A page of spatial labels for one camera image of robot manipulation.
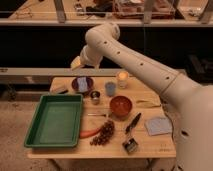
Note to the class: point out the blue plastic cup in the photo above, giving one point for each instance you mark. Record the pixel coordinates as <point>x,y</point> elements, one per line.
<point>110,88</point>

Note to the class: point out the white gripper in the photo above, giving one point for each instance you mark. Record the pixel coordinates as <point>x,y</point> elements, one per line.
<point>87,57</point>

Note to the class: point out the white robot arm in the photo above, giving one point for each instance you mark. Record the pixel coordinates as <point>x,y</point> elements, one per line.
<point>192,100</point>

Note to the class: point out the small metal cup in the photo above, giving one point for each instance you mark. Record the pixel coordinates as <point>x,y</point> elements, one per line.
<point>95,97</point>

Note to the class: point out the wooden table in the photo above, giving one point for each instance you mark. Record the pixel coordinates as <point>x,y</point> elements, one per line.
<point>161,146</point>

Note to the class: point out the grey cloth square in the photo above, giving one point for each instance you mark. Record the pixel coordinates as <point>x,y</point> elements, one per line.
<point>158,126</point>

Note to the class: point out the bunch of red grapes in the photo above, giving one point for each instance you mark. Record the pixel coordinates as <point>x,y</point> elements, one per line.
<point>106,133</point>

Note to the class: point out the dark purple plate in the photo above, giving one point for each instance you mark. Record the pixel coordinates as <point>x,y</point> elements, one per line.
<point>90,83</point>

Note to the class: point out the blue sponge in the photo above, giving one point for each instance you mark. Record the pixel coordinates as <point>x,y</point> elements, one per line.
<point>82,84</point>

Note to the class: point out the glowing candle glass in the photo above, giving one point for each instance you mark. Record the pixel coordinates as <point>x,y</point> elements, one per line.
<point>122,78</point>

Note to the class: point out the orange carrot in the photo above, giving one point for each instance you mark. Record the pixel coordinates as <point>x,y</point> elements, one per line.
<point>89,133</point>

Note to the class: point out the yellow banana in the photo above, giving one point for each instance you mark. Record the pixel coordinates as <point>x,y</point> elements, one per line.
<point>147,104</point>

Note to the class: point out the green plastic tray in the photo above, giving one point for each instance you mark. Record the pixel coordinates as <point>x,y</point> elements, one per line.
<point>56,122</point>

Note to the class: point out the grey block eraser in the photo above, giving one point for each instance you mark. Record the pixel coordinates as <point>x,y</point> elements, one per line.
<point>61,90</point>

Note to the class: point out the black handled brush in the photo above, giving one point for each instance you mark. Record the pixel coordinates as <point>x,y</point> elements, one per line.
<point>133,123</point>

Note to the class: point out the orange bowl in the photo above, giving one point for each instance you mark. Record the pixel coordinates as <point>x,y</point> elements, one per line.
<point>120,106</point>

